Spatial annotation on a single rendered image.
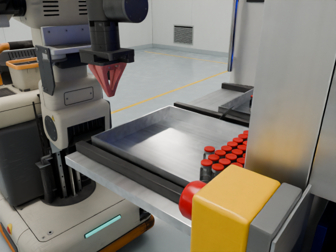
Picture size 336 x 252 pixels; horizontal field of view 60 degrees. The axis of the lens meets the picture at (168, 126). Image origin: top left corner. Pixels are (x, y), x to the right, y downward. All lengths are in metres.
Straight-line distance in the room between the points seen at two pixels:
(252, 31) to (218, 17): 5.38
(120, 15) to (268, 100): 0.33
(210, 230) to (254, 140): 0.10
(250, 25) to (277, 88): 1.10
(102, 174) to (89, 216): 0.86
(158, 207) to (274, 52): 0.30
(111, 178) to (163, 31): 7.20
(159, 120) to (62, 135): 0.48
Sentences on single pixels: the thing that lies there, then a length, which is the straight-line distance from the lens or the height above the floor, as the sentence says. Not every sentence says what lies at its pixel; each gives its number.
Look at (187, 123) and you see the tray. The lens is 0.77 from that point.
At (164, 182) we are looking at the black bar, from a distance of 0.50.
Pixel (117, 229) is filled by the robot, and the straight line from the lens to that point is 1.48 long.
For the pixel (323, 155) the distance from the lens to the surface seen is 0.29.
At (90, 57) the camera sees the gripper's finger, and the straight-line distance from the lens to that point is 0.61.
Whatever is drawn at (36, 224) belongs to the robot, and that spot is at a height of 0.28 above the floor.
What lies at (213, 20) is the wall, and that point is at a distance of 6.81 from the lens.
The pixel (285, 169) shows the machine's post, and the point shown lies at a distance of 0.31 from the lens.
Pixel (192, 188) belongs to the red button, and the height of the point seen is 1.01.
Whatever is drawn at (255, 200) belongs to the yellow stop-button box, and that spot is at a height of 1.03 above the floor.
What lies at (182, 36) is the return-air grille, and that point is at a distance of 7.28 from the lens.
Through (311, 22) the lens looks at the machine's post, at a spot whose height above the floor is 1.17.
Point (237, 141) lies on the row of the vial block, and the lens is 0.59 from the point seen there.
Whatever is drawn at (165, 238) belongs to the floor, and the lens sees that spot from 1.68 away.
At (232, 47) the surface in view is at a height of 0.99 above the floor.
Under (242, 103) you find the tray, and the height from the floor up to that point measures 0.88.
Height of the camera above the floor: 1.19
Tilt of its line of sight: 24 degrees down
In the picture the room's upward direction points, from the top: straight up
